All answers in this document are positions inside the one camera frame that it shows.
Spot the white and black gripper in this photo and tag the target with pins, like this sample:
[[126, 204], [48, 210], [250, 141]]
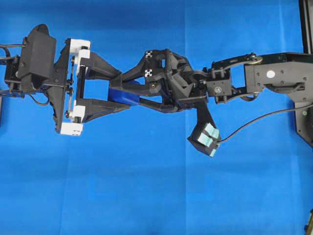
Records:
[[76, 58]]

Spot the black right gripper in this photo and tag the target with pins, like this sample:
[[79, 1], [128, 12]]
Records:
[[169, 76]]

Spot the blue block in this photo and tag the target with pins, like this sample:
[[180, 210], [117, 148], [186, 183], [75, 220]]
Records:
[[122, 94]]

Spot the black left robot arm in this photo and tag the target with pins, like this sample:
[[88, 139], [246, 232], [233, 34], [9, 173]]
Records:
[[14, 83]]

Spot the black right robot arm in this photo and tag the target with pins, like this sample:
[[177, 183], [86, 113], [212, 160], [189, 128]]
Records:
[[246, 76]]

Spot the blue table cloth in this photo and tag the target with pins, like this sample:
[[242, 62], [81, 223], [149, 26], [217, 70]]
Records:
[[135, 172]]

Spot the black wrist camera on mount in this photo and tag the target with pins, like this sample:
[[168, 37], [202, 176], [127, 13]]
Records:
[[37, 59]]

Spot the right wrist camera with tape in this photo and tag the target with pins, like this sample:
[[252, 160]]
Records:
[[205, 136]]

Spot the black aluminium table frame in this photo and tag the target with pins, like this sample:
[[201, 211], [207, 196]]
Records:
[[306, 18]]

